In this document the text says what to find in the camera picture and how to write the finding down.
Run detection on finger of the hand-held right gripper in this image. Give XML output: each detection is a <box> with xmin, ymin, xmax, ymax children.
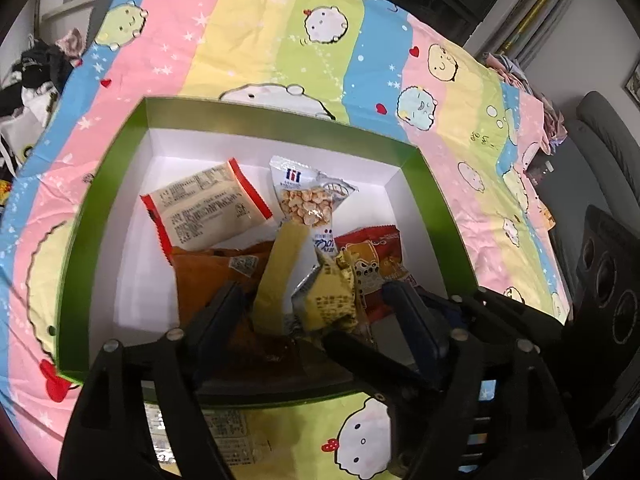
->
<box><xmin>417</xmin><ymin>286</ymin><xmax>567</xmax><ymax>347</ymax></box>
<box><xmin>323</xmin><ymin>331</ymin><xmax>442</xmax><ymax>402</ymax></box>

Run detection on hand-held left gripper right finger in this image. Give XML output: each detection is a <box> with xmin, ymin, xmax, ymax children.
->
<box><xmin>382</xmin><ymin>281</ymin><xmax>585</xmax><ymax>480</ymax></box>

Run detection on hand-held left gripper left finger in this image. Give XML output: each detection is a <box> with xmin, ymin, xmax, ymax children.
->
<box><xmin>59</xmin><ymin>282</ymin><xmax>249</xmax><ymax>480</ymax></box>

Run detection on orange snack packet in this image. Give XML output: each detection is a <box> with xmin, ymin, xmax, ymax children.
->
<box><xmin>171</xmin><ymin>241</ymin><xmax>274</xmax><ymax>332</ymax></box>

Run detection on long yellow snack packet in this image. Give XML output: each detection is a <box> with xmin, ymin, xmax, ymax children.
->
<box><xmin>251</xmin><ymin>221</ymin><xmax>321</xmax><ymax>336</ymax></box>

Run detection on dark red snack packet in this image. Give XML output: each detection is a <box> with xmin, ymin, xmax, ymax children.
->
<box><xmin>333</xmin><ymin>226</ymin><xmax>417</xmax><ymax>324</ymax></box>

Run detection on white snack packet red edges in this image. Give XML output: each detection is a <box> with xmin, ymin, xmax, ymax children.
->
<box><xmin>139</xmin><ymin>158</ymin><xmax>275</xmax><ymax>261</ymax></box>

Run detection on green cardboard box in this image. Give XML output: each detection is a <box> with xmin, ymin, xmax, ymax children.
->
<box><xmin>54</xmin><ymin>97</ymin><xmax>479</xmax><ymax>407</ymax></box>

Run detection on clear cracker packet white label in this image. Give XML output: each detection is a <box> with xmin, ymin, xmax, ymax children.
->
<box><xmin>142</xmin><ymin>399</ymin><xmax>274</xmax><ymax>469</ymax></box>

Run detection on grey chair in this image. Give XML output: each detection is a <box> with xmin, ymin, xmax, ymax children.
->
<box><xmin>575</xmin><ymin>90</ymin><xmax>640</xmax><ymax>222</ymax></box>

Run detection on white printed tote bag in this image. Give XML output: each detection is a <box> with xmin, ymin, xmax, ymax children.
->
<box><xmin>0</xmin><ymin>102</ymin><xmax>56</xmax><ymax>177</ymax></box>

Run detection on printed cartoon blanket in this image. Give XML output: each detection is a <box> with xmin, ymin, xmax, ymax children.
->
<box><xmin>0</xmin><ymin>0</ymin><xmax>576</xmax><ymax>480</ymax></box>

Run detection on black white clothes pile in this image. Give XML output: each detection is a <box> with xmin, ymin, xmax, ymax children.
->
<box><xmin>0</xmin><ymin>29</ymin><xmax>87</xmax><ymax>127</ymax></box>

